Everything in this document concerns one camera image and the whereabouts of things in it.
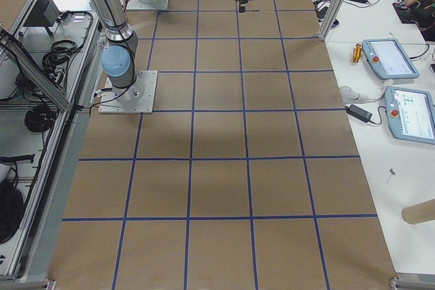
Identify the gold cylindrical tool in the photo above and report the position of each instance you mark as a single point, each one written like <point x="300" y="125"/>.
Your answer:
<point x="357" y="52"/>

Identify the white light bulb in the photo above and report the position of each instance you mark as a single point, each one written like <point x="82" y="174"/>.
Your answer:
<point x="350" y="96"/>

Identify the upper teach pendant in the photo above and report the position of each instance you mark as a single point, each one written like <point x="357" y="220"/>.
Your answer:
<point x="388" y="60"/>

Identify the teach pendant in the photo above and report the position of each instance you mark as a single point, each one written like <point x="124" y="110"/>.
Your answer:
<point x="410" y="114"/>
<point x="388" y="60"/>

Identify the black power adapter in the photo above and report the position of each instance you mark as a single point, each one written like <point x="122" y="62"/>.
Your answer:
<point x="359" y="113"/>

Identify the black electronics box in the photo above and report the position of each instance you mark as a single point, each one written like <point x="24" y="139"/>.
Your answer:
<point x="43" y="14"/>

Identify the lower teach pendant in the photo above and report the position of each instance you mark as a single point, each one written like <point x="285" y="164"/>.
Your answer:
<point x="410" y="114"/>

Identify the brown cardboard tube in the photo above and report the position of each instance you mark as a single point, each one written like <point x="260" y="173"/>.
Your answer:
<point x="419" y="213"/>

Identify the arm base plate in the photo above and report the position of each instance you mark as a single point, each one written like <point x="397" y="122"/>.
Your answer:
<point x="139" y="98"/>
<point x="147" y="5"/>

